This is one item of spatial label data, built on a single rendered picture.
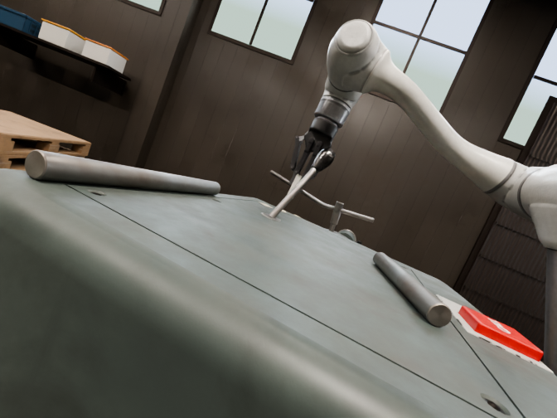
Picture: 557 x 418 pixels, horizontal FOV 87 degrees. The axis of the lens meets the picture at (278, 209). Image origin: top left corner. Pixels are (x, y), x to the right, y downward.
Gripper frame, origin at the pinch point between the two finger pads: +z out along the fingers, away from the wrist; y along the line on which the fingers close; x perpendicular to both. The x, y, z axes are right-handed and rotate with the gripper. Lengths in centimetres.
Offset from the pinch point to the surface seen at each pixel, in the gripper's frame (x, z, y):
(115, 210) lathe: 65, 9, -3
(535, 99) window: -332, -233, -144
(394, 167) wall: -325, -88, -34
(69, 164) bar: 65, 8, 2
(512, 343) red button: 49, 6, -38
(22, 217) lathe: 69, 11, -1
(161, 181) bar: 54, 8, 2
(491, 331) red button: 49, 5, -36
